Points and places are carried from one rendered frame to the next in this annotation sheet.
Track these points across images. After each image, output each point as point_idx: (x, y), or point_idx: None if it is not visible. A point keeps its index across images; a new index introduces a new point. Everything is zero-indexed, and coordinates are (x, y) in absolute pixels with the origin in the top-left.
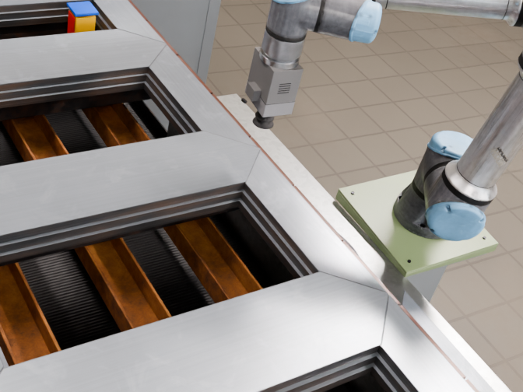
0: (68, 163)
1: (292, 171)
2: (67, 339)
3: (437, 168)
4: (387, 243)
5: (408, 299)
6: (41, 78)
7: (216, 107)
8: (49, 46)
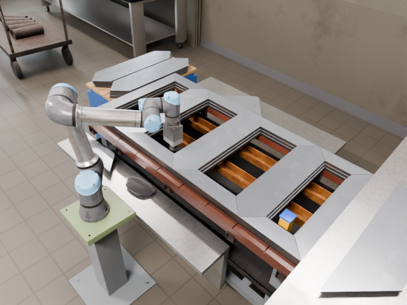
0: (230, 141)
1: (158, 224)
2: None
3: (98, 172)
4: (113, 193)
5: (108, 169)
6: (266, 171)
7: (197, 183)
8: (280, 190)
